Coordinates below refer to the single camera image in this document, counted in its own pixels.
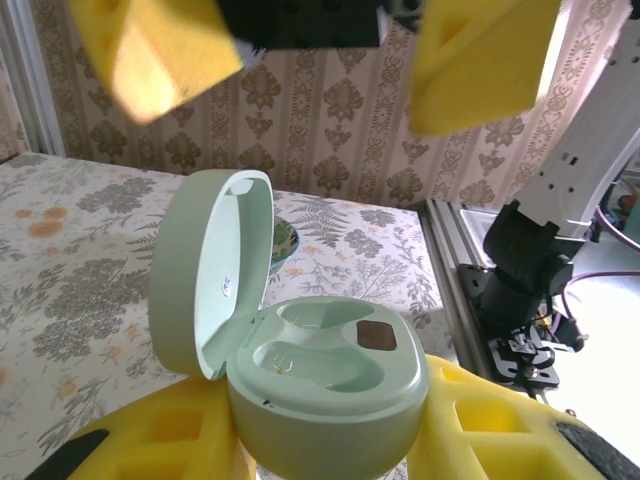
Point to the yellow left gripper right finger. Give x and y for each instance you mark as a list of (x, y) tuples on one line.
[(500, 440)]

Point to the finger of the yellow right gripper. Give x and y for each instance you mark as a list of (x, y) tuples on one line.
[(165, 60), (480, 65)]

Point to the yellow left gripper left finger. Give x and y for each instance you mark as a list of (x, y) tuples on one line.
[(150, 435)]

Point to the mint green earbud charging case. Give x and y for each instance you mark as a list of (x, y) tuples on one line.
[(320, 425)]

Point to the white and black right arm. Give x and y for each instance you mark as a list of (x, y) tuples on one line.
[(575, 165)]

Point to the green leaf patterned plate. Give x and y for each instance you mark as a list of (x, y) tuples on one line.
[(285, 240)]

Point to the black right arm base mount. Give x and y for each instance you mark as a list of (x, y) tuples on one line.
[(520, 355)]

